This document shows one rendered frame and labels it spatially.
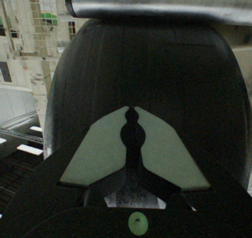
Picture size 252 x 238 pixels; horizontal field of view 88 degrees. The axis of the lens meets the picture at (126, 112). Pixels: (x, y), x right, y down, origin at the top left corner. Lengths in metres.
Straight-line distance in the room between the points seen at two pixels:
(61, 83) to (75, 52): 0.04
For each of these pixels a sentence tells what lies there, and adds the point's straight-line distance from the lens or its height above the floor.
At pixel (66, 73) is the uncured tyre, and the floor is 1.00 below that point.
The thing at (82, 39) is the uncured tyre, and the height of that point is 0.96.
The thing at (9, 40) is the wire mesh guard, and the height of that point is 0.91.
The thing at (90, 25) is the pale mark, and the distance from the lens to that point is 0.24.
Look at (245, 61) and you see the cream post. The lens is 0.44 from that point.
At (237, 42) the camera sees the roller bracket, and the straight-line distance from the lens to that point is 0.43.
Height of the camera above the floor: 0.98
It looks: 22 degrees up
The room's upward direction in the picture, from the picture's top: 178 degrees counter-clockwise
